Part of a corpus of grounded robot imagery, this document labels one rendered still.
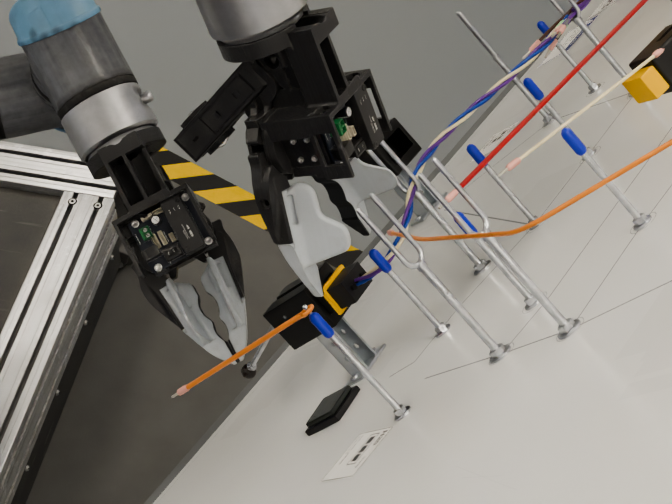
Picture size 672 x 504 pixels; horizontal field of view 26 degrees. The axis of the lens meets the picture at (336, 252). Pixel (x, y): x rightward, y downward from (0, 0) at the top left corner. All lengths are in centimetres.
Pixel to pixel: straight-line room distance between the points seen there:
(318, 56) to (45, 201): 155
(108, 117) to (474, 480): 53
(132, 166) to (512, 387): 45
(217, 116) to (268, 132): 5
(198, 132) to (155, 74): 192
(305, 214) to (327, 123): 9
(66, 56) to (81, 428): 130
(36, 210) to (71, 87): 127
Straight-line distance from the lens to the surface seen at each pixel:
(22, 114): 137
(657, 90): 106
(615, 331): 89
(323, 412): 116
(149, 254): 123
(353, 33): 310
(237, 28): 103
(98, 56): 127
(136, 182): 123
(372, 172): 114
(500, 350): 99
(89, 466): 245
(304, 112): 105
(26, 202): 254
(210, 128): 111
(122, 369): 255
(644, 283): 92
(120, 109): 126
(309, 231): 109
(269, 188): 107
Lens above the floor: 207
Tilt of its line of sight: 50 degrees down
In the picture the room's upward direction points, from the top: straight up
